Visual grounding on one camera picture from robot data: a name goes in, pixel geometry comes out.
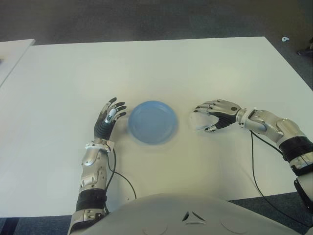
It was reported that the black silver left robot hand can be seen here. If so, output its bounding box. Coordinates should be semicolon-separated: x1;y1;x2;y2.
93;97;127;141

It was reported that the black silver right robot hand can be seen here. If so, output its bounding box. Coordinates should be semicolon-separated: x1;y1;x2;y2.
193;99;243;133

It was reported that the white charger block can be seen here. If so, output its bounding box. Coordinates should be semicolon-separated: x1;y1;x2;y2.
189;110;220;131

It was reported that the blue round plate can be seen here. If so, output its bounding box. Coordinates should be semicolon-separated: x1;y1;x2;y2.
128;99;180;145

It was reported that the grey robot torso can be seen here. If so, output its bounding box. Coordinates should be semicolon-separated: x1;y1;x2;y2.
68;193;311;235

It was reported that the white side table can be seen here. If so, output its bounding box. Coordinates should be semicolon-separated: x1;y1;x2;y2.
0;38;37;89

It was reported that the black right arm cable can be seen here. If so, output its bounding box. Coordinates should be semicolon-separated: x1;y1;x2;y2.
249;129;308;220

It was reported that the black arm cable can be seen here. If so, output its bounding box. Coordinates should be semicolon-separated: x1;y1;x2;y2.
249;129;308;220
104;149;137;211

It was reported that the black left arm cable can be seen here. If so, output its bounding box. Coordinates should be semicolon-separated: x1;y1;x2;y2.
104;149;137;211

